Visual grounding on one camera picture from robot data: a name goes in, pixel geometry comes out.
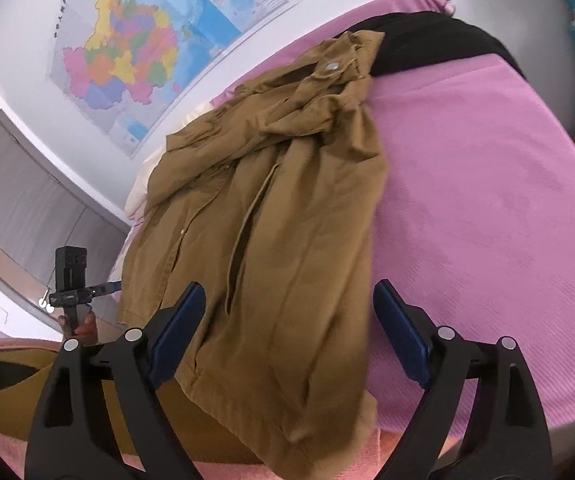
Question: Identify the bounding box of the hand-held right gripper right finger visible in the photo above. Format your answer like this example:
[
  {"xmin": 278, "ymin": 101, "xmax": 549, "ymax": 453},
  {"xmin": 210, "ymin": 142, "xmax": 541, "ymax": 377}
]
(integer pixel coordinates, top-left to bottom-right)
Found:
[{"xmin": 372, "ymin": 279, "xmax": 553, "ymax": 480}]

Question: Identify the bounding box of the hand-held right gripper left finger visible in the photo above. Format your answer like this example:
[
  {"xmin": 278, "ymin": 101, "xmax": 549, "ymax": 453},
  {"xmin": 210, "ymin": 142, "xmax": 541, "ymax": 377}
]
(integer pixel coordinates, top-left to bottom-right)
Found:
[{"xmin": 24, "ymin": 281, "xmax": 207, "ymax": 480}]

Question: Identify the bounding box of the cream garment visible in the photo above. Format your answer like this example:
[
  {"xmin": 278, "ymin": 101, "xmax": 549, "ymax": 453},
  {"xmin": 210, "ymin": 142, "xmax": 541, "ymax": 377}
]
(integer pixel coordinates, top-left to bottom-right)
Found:
[{"xmin": 125, "ymin": 147, "xmax": 168, "ymax": 222}]

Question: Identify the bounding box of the brown jacket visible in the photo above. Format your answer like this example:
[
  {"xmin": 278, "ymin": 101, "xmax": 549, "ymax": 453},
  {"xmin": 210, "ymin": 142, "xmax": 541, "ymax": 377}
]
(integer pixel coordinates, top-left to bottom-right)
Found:
[{"xmin": 116, "ymin": 30, "xmax": 389, "ymax": 480}]

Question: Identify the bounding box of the person's left hand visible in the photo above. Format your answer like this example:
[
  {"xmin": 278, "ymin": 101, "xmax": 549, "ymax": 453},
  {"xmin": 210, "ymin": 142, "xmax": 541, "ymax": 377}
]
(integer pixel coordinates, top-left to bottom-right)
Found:
[{"xmin": 58, "ymin": 310, "xmax": 99, "ymax": 346}]

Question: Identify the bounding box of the grey wardrobe door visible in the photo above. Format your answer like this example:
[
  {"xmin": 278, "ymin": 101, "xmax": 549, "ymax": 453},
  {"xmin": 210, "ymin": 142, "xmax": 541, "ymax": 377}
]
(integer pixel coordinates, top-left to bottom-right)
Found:
[{"xmin": 0, "ymin": 110, "xmax": 132, "ymax": 313}]

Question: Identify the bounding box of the pink daisy print bed sheet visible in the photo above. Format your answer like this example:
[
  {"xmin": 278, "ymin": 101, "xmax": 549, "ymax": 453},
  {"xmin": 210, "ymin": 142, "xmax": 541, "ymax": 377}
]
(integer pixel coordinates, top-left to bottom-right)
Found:
[{"xmin": 118, "ymin": 0, "xmax": 575, "ymax": 433}]

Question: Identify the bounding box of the black garment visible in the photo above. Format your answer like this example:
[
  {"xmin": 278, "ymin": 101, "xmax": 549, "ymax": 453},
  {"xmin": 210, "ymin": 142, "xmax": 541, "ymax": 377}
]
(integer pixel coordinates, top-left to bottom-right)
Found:
[{"xmin": 335, "ymin": 11, "xmax": 527, "ymax": 81}]

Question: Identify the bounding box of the colourful wall map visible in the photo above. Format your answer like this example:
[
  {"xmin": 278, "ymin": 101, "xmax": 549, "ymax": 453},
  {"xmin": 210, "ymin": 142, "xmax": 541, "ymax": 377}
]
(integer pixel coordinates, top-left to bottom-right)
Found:
[{"xmin": 48, "ymin": 0, "xmax": 315, "ymax": 159}]

